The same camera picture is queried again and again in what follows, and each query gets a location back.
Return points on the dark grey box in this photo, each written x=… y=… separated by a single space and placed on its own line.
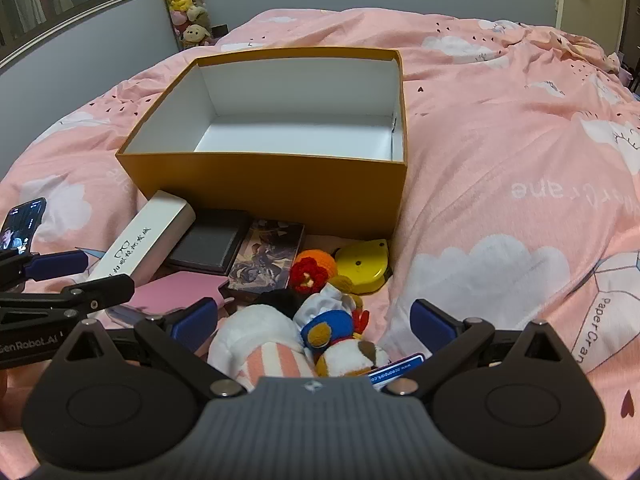
x=207 y=247

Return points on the black wall socket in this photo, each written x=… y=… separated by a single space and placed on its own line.
x=220 y=30

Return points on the pink cloud-print duvet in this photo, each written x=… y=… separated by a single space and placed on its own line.
x=500 y=160

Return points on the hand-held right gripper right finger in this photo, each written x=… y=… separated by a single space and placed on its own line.
x=432 y=322

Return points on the yellow chick-shaped case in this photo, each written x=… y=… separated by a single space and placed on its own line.
x=362 y=265

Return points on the duck plush toy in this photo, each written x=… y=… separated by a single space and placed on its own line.
x=325 y=320

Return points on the door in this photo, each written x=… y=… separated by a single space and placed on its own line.
x=600 y=0

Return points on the panda plush toy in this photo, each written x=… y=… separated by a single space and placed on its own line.
x=255 y=330

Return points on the white glasses case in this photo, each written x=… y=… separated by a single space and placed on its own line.
x=145 y=235

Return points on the smartphone with lit screen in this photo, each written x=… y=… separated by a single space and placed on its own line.
x=22 y=220

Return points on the clear column of plush toys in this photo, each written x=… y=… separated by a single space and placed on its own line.
x=185 y=0

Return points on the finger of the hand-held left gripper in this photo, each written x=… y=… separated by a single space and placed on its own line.
x=57 y=265
x=100 y=292

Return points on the blue and white tag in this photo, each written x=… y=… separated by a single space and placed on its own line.
x=395 y=370

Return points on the orange cardboard box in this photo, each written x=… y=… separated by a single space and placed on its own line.
x=260 y=195

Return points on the pink pouch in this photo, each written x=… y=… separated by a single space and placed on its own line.
x=170 y=292

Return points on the orange crocheted flower ball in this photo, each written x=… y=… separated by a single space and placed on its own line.
x=310 y=270

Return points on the illustrated card box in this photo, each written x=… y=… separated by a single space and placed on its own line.
x=265 y=260

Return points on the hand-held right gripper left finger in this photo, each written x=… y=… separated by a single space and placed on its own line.
x=197 y=322

